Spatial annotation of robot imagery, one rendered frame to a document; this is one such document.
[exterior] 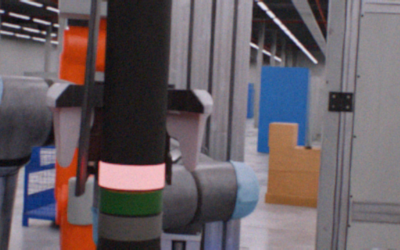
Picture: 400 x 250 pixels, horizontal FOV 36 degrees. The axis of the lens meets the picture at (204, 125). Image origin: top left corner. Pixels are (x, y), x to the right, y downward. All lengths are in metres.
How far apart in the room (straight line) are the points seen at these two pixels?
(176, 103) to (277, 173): 9.30
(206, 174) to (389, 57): 1.49
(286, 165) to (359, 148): 7.54
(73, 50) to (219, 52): 3.17
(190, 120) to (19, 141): 0.60
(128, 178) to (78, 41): 4.12
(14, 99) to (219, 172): 0.38
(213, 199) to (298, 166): 8.94
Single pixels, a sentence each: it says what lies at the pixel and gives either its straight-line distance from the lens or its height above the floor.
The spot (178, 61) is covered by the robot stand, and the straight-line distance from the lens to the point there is 1.29.
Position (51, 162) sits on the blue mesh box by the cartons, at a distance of 7.34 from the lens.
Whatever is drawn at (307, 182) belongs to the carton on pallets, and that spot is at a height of 0.35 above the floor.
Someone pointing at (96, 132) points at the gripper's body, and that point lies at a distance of 0.49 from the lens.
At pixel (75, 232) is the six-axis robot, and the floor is 0.66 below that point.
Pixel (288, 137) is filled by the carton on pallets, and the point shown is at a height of 1.04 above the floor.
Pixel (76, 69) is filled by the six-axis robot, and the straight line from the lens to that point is 4.46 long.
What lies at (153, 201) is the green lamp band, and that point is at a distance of 0.32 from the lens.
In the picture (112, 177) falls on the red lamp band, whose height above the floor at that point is 1.61.
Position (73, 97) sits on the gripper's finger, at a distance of 0.43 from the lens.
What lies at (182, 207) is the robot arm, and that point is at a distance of 0.71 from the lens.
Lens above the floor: 1.66
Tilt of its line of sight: 3 degrees down
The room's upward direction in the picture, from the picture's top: 3 degrees clockwise
